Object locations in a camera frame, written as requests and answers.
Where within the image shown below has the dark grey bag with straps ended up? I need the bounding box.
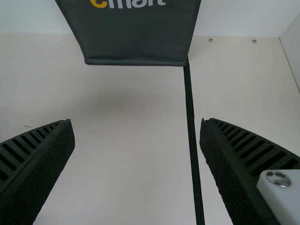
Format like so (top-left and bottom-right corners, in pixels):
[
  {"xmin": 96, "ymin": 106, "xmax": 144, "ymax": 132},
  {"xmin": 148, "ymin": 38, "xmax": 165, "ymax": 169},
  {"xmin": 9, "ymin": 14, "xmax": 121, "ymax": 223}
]
[{"xmin": 54, "ymin": 0, "xmax": 202, "ymax": 67}]

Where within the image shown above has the black strip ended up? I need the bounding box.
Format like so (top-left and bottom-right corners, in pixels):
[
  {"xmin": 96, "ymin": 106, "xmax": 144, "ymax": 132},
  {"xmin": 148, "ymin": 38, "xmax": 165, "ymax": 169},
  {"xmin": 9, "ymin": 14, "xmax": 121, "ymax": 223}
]
[{"xmin": 182, "ymin": 56, "xmax": 206, "ymax": 225}]

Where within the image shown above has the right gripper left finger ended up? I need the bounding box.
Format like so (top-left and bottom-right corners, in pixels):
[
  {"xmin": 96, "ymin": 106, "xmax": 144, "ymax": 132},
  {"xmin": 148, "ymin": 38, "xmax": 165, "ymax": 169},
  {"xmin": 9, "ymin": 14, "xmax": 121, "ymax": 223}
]
[{"xmin": 0, "ymin": 119, "xmax": 76, "ymax": 225}]

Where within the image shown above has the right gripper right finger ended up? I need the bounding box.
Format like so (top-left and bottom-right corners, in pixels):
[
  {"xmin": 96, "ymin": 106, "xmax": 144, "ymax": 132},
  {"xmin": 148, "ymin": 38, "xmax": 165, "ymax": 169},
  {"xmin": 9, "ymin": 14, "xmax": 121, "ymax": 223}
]
[{"xmin": 199, "ymin": 118, "xmax": 300, "ymax": 225}]

